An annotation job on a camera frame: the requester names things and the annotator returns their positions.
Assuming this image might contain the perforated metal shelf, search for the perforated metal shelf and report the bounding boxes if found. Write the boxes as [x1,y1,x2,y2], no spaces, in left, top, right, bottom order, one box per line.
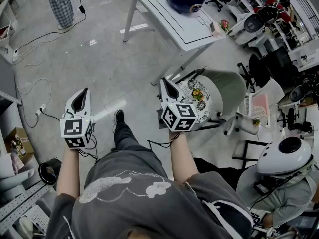
[0,182,54,234]

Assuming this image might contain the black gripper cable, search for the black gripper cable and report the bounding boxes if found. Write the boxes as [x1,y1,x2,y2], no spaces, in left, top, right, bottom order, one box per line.
[147,133,181,149]
[78,133,100,164]

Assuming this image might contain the person's right forearm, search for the person's right forearm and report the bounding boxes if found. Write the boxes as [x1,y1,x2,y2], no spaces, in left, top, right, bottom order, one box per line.
[169,132,199,184]

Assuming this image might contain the person's left forearm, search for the person's left forearm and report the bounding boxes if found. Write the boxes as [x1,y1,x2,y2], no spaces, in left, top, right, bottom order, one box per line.
[56,143,82,199]

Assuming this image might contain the white table with black lines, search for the white table with black lines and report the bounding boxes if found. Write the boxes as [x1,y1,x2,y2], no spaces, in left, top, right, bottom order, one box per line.
[122,0,226,86]

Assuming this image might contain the potted pink flowers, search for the potted pink flowers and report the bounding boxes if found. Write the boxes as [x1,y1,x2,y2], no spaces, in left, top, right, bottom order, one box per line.
[218,19,231,33]

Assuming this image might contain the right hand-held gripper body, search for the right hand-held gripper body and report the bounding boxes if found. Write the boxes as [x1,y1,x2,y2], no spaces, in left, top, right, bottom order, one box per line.
[156,98,198,132]

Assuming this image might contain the black floor cable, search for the black floor cable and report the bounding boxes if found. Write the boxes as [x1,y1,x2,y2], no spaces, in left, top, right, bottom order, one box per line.
[14,8,87,52]

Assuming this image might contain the person's black shoe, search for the person's black shoe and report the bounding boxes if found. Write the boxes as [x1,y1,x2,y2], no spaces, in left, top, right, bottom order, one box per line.
[114,109,125,125]

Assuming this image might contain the grey-green shell chair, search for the grey-green shell chair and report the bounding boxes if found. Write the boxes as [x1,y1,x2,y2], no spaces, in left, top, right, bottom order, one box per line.
[151,67,247,132]

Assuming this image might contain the floral seat cushion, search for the floral seat cushion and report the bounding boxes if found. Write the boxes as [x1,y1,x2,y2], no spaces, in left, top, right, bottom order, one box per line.
[178,78,214,130]

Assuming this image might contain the black round bin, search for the black round bin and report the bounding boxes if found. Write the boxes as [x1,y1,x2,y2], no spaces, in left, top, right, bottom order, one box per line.
[38,158,62,185]

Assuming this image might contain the black office chair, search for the black office chair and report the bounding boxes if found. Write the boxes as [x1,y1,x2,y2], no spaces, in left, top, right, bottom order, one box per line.
[238,46,300,93]

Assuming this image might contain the white power strip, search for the white power strip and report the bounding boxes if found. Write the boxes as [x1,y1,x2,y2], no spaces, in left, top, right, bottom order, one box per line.
[34,104,47,117]

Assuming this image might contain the white dome backpack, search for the white dome backpack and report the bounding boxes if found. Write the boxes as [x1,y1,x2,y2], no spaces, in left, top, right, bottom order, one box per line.
[243,12,267,33]
[256,136,314,177]

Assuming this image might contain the white floor cable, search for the white floor cable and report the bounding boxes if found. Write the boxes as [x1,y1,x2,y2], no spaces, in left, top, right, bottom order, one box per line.
[14,28,53,129]

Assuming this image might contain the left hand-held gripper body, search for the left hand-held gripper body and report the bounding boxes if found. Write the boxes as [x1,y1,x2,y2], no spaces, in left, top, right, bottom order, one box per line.
[60,108,96,149]

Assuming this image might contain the person's grey printed shirt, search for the person's grey printed shirt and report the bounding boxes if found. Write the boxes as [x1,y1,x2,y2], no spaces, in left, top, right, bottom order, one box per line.
[46,150,252,239]

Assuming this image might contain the person's dark trousers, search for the person's dark trousers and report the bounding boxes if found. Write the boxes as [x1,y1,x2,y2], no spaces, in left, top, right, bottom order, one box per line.
[109,122,170,179]

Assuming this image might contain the cardboard box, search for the cardboard box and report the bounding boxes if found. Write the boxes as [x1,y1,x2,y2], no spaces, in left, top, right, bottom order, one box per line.
[4,127,35,159]

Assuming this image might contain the white chair with pink cushion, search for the white chair with pink cushion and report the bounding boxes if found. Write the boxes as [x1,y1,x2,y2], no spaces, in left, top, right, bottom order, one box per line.
[224,78,285,136]

